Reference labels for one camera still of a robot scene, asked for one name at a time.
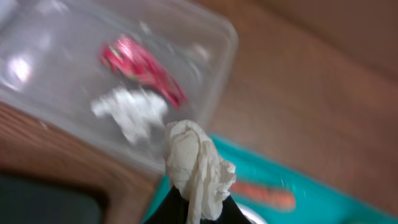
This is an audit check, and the clear plastic bin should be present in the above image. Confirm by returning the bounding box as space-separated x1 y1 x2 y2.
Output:
1 0 238 173

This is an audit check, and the teal tray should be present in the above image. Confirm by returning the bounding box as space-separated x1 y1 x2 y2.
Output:
141 133 398 224

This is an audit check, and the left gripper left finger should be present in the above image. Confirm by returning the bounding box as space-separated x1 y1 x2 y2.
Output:
144 186 189 224

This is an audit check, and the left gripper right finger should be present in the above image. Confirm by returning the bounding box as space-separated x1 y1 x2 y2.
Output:
200 196 251 224

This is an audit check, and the red wrapper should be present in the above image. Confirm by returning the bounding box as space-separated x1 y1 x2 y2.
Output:
99 34 187 109

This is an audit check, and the carrot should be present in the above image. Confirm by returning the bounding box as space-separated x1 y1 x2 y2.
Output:
231 182 297 212

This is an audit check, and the black bin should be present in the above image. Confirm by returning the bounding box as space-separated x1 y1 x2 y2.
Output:
1 174 104 224

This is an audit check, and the white tissue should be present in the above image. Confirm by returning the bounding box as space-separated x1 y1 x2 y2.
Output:
165 120 236 223

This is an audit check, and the foil-like white paper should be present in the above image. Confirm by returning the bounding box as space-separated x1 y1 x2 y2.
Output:
91 86 169 144

